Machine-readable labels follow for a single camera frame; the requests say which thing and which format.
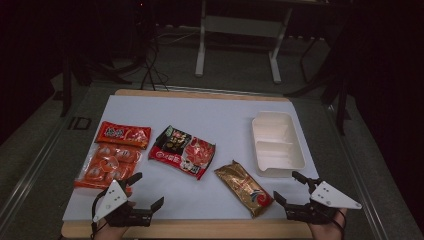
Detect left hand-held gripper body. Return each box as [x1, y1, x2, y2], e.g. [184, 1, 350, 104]
[92, 179, 153, 228]

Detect white table mat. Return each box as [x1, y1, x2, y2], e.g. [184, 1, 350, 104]
[62, 94, 322, 222]

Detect red orange snack packet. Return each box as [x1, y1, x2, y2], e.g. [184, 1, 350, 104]
[94, 120, 152, 150]

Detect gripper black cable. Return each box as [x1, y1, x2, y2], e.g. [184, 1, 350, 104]
[328, 209, 348, 233]
[90, 189, 116, 240]

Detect person's right hand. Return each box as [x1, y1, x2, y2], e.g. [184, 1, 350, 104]
[308, 208, 348, 240]

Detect black floor cables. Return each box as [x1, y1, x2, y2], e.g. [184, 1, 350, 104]
[139, 29, 170, 92]

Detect red and black food packet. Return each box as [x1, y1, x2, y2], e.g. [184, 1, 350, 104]
[148, 125, 217, 181]

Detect clear bag of orange snacks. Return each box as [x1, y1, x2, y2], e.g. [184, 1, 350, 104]
[73, 143, 143, 197]

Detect white metal stand frame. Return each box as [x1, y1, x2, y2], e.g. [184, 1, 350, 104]
[194, 0, 294, 84]

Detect gold snack packet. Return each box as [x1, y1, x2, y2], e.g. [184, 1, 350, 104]
[214, 160, 275, 219]

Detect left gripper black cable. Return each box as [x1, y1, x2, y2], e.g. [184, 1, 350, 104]
[90, 189, 116, 240]

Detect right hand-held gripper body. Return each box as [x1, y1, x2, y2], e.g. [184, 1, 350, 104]
[284, 180, 363, 224]

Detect person's left hand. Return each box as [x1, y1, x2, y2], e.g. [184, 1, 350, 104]
[94, 222, 133, 240]

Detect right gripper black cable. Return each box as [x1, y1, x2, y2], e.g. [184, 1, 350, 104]
[328, 209, 348, 233]

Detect white compartment tray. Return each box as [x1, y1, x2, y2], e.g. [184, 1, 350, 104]
[251, 110, 306, 178]

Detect black stand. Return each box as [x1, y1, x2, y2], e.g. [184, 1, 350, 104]
[59, 49, 133, 118]
[284, 33, 352, 136]

